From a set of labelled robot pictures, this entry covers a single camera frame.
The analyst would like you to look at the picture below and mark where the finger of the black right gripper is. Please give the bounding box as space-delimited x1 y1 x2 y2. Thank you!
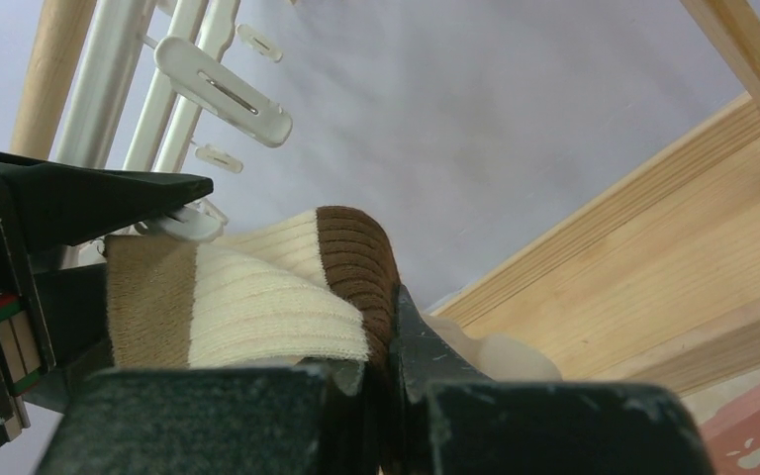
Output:
0 152 214 253

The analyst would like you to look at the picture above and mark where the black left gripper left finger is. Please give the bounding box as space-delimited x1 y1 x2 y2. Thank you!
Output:
38 359 379 474

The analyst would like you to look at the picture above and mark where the white plastic clip hanger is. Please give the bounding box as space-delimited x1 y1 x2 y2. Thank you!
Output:
54 0 294 243

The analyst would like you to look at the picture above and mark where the beige crumpled cloth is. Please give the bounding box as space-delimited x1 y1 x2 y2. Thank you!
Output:
422 315 562 382

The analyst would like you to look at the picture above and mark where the wooden drying rack frame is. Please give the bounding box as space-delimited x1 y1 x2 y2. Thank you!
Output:
9 0 760 398

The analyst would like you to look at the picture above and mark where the beige brown sock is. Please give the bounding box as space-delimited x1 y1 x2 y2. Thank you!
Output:
105 206 401 374

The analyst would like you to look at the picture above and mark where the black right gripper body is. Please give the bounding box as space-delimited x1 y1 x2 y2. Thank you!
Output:
0 179 113 447

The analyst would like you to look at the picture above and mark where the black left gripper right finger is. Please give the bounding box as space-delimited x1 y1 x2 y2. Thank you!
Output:
389 287 713 474

